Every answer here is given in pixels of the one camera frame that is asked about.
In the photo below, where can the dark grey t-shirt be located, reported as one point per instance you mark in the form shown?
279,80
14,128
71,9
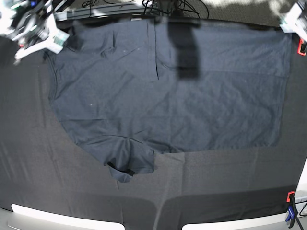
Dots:
126,91

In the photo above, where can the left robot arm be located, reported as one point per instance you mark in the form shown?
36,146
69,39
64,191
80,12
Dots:
298,11

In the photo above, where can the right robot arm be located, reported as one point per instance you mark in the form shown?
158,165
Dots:
11,12

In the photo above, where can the red clamp far right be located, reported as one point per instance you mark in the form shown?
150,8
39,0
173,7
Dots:
302,47

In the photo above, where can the red blue clamp near right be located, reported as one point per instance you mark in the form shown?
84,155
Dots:
292,216

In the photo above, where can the aluminium rail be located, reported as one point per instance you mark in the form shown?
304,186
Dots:
99,11

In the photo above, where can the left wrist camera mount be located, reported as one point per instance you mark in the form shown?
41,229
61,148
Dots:
298,27

